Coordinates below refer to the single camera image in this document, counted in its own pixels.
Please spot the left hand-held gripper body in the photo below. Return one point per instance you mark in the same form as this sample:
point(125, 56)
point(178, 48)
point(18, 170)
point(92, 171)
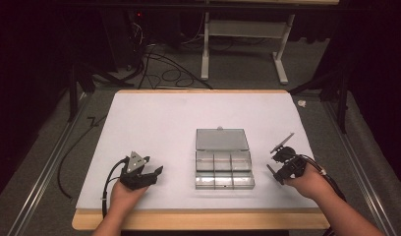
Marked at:
point(134, 170)

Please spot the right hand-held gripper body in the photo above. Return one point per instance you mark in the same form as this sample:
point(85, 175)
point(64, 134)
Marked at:
point(292, 165)

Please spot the clear plastic compartment box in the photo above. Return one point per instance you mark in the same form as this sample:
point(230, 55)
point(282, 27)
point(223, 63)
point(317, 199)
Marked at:
point(223, 164)

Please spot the person's right hand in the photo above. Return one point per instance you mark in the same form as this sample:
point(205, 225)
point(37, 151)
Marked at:
point(310, 182)

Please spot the person's left hand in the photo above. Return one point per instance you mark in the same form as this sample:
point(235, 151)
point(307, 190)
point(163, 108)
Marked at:
point(125, 196)

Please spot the white paper sheet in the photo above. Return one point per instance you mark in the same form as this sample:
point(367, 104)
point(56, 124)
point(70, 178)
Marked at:
point(162, 118)

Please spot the small white crumpled scrap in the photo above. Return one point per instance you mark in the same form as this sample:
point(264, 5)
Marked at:
point(301, 103)

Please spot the black metal stand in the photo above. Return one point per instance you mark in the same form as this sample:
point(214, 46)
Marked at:
point(343, 101)
point(72, 95)

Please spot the dark device with red light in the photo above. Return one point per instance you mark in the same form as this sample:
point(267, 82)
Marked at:
point(123, 39)

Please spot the metal floor rail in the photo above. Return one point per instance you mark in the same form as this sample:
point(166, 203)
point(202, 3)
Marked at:
point(47, 170)
point(359, 164)

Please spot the white desk frame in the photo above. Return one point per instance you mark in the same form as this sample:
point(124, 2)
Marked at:
point(244, 29)

